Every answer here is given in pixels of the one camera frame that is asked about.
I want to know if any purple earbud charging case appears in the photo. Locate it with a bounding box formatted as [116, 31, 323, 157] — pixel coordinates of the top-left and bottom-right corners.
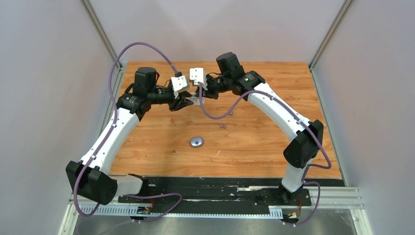
[189, 137, 204, 148]

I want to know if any white earbud charging case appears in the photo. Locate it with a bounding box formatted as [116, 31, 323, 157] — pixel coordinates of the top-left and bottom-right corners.
[189, 94, 200, 106]

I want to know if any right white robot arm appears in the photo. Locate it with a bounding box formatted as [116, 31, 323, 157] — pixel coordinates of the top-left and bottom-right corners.
[197, 52, 324, 205]

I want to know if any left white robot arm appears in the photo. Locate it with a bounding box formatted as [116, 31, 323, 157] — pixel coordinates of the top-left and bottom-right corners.
[66, 67, 193, 205]

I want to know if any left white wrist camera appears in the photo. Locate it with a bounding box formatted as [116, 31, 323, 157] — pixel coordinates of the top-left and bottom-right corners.
[171, 75, 190, 93]

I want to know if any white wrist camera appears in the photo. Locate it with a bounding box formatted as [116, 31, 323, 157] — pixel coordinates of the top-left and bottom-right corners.
[171, 75, 190, 93]
[189, 68, 208, 90]

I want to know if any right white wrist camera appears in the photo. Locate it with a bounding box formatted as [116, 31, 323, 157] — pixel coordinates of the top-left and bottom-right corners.
[189, 68, 208, 90]

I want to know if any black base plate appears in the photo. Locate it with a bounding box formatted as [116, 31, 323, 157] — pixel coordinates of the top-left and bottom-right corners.
[118, 177, 311, 214]

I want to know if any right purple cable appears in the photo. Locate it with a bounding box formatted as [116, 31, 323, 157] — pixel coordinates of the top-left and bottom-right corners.
[198, 83, 333, 226]

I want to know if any aluminium frame rail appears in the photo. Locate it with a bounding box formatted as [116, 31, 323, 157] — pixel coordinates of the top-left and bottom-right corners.
[58, 184, 373, 235]

